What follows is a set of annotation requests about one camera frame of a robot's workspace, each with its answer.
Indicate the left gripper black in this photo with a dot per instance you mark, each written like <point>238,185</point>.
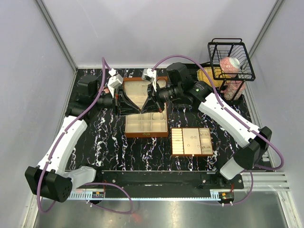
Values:
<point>128,107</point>

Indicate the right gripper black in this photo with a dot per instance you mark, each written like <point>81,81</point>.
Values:
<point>150,106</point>

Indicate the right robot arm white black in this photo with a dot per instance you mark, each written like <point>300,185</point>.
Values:
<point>252,139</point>

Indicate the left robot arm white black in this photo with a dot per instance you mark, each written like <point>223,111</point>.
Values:
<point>49,179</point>

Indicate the brown open jewelry box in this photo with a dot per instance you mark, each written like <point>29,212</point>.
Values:
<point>143,125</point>

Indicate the brown flat jewelry tray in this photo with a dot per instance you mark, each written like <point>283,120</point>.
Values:
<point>191,142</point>

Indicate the black flat drain tray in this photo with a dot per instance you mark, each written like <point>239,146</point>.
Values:
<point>185,89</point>

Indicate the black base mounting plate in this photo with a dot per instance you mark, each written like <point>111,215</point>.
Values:
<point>167,184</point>

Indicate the pink patterned cup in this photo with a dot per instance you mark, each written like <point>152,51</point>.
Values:
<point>234,90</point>

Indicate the pink patterned bowl in rack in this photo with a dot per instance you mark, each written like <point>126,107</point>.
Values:
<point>230,65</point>

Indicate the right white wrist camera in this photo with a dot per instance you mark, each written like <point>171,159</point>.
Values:
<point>151,76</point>

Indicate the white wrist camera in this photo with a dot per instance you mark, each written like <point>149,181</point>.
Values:
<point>115,81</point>
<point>151,76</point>

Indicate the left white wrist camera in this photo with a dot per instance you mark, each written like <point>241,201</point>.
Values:
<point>115,81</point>

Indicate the black wire dish rack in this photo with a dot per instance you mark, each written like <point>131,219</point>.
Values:
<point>220,48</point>

